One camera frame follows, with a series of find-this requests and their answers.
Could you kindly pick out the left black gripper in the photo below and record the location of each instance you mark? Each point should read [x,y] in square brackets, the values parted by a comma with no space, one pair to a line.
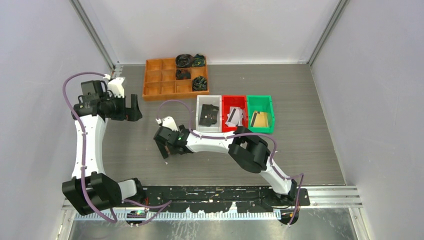
[129,114]

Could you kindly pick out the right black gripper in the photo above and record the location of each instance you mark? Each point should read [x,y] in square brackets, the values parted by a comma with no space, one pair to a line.
[163,150]

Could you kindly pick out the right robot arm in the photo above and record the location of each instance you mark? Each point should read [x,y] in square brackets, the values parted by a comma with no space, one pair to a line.
[248,149]

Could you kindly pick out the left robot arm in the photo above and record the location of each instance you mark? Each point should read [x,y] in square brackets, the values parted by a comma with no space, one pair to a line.
[89,186]

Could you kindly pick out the white cards in red bin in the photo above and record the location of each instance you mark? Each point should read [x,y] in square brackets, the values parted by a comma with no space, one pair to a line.
[235,117]

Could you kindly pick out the gold cards in green bin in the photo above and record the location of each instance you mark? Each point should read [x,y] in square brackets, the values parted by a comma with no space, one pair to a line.
[260,119]

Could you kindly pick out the orange compartment tray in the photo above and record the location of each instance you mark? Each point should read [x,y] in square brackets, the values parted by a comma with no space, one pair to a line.
[160,81]

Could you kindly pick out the black wallet in white bin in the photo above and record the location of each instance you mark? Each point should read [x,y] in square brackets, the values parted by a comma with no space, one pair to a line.
[208,115]

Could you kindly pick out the black rolled belt middle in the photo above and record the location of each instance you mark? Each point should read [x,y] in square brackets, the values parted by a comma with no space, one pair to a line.
[183,74]

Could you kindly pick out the black rolled belt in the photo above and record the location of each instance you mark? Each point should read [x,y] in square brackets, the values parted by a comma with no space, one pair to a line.
[199,60]
[184,61]
[183,74]
[199,84]

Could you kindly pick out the white bin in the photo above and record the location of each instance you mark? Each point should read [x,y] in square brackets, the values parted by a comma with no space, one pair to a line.
[209,99]

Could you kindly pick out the black rolled belt lower right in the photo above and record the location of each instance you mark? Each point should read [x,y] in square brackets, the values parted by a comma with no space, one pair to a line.
[199,84]

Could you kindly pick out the black rolled belt top left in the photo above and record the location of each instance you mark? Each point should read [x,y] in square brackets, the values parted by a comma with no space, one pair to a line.
[184,61]

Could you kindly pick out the red bin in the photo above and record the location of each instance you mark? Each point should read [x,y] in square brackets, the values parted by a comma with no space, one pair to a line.
[233,100]

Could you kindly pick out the black rolled belt top right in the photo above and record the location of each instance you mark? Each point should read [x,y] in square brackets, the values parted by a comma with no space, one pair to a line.
[199,60]

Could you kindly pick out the green bin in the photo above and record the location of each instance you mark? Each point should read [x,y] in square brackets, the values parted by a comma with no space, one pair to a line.
[261,103]

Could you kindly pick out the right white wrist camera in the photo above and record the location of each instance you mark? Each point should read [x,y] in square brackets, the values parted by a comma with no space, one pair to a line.
[167,122]

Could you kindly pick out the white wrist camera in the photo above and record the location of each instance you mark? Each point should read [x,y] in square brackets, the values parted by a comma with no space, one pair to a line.
[115,85]
[167,122]

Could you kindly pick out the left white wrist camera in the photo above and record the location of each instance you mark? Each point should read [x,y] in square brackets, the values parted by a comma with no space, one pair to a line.
[115,85]

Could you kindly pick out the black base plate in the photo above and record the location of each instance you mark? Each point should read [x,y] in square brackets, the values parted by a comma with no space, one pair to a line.
[216,199]

